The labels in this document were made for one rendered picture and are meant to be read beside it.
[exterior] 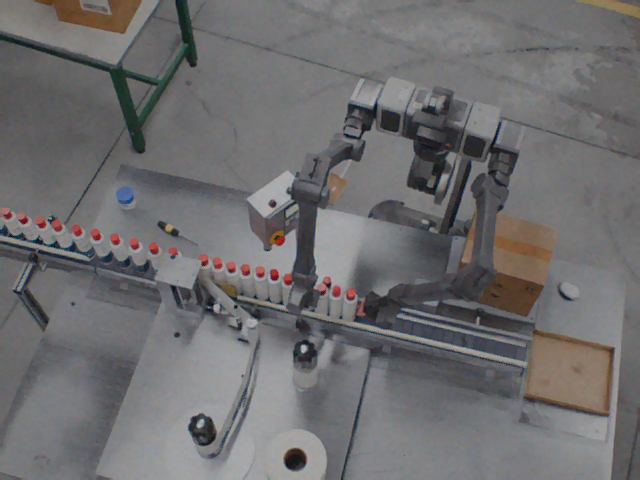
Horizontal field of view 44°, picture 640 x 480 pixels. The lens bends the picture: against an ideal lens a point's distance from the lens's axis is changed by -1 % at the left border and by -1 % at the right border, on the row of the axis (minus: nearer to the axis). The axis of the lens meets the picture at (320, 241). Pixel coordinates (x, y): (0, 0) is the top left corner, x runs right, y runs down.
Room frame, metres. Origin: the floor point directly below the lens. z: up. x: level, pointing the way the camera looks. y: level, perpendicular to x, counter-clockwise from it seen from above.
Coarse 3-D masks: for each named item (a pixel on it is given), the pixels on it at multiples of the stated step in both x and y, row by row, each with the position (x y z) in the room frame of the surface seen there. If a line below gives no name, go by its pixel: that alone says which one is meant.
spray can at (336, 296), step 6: (336, 288) 1.24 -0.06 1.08; (330, 294) 1.23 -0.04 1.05; (336, 294) 1.22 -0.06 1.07; (342, 294) 1.24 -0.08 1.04; (330, 300) 1.22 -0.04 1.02; (336, 300) 1.21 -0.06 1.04; (342, 300) 1.23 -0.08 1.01; (330, 306) 1.22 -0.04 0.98; (336, 306) 1.21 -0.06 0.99; (342, 306) 1.23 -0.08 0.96; (330, 312) 1.22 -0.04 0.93; (336, 312) 1.21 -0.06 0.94; (342, 312) 1.23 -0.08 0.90
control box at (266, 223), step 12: (276, 180) 1.43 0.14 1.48; (288, 180) 1.43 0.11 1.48; (264, 192) 1.38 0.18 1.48; (276, 192) 1.38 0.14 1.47; (252, 204) 1.33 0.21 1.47; (264, 204) 1.33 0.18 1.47; (276, 204) 1.34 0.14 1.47; (288, 204) 1.34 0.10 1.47; (252, 216) 1.34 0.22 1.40; (264, 216) 1.29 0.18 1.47; (276, 216) 1.31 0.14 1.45; (252, 228) 1.34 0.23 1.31; (264, 228) 1.29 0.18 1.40; (276, 228) 1.31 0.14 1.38; (288, 228) 1.34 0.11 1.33; (264, 240) 1.30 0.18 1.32
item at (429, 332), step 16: (128, 272) 1.40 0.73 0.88; (320, 320) 1.21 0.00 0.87; (368, 320) 1.21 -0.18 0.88; (400, 320) 1.21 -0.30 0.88; (416, 336) 1.15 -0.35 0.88; (432, 336) 1.15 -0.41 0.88; (448, 336) 1.15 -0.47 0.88; (464, 336) 1.15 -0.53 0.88; (496, 352) 1.09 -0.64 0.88; (512, 352) 1.09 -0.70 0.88
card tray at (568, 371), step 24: (552, 336) 1.17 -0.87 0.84; (552, 360) 1.08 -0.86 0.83; (576, 360) 1.08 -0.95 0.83; (600, 360) 1.08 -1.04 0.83; (528, 384) 0.99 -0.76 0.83; (552, 384) 0.99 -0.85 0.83; (576, 384) 0.99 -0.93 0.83; (600, 384) 0.99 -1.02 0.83; (576, 408) 0.90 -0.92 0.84; (600, 408) 0.90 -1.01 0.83
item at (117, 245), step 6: (114, 234) 1.44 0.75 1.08; (114, 240) 1.42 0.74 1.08; (120, 240) 1.44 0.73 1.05; (114, 246) 1.42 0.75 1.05; (120, 246) 1.42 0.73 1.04; (114, 252) 1.41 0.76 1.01; (120, 252) 1.41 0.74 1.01; (126, 252) 1.43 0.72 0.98; (120, 258) 1.41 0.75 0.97; (126, 258) 1.42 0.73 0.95; (120, 264) 1.41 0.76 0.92; (126, 264) 1.41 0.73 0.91
